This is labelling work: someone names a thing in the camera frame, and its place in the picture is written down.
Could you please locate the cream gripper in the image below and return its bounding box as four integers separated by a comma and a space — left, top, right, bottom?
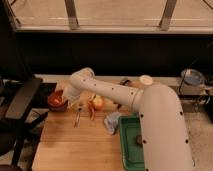
63, 86, 80, 103

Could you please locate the orange bowl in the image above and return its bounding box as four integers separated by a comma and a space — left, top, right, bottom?
47, 90, 68, 112

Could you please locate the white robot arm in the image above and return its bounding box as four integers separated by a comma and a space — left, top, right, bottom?
63, 68, 194, 171

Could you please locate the green plastic tray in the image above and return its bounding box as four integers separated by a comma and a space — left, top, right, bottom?
119, 116, 145, 171

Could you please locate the orange carrot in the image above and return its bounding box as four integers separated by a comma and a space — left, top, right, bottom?
87, 101, 95, 121

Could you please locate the red yellow apple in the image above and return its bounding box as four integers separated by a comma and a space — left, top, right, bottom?
92, 95, 104, 110

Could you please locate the metal fork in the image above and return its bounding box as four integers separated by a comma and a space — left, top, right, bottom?
74, 107, 82, 127

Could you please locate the black chair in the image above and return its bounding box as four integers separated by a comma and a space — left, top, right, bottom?
0, 77, 48, 168

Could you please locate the light blue crumpled cloth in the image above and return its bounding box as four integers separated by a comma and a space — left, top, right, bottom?
104, 112, 122, 135

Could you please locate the small dark metal can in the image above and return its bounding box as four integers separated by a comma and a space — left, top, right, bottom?
119, 78, 131, 85

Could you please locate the white lidded cup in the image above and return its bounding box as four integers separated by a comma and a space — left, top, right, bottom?
139, 75, 153, 85

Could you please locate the dark rectangular sponge block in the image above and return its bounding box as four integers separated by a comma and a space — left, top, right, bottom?
135, 135, 143, 146

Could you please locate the grey bowl on shelf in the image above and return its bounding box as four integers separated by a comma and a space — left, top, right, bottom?
181, 69, 205, 86

